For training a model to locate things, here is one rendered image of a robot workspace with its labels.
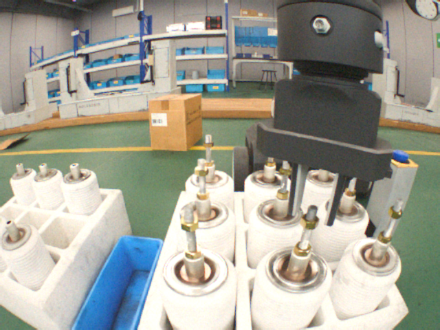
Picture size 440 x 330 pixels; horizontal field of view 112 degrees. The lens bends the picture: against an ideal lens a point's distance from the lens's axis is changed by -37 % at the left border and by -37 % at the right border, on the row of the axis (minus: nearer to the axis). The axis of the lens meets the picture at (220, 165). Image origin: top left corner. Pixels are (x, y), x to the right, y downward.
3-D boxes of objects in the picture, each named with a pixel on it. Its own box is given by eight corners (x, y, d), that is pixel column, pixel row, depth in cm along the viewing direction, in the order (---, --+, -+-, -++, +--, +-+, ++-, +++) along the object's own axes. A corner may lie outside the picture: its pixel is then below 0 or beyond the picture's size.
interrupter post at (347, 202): (345, 205, 36) (350, 190, 35) (353, 213, 34) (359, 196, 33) (335, 209, 36) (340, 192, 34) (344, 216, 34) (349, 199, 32)
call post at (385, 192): (346, 258, 54) (379, 154, 42) (365, 254, 54) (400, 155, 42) (355, 276, 48) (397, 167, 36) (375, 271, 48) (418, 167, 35)
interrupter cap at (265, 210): (312, 221, 33) (313, 217, 33) (271, 235, 31) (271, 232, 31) (286, 198, 40) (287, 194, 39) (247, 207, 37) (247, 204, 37)
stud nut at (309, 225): (311, 232, 20) (313, 225, 20) (297, 225, 22) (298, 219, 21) (320, 223, 22) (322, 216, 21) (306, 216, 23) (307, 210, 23)
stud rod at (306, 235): (300, 265, 23) (315, 210, 20) (293, 262, 24) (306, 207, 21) (304, 260, 24) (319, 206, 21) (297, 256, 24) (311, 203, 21)
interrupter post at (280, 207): (290, 216, 35) (293, 199, 33) (277, 221, 34) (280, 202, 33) (282, 209, 37) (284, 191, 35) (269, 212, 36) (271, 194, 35)
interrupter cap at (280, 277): (317, 302, 20) (318, 299, 19) (254, 282, 23) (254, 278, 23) (331, 258, 26) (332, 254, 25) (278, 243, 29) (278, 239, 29)
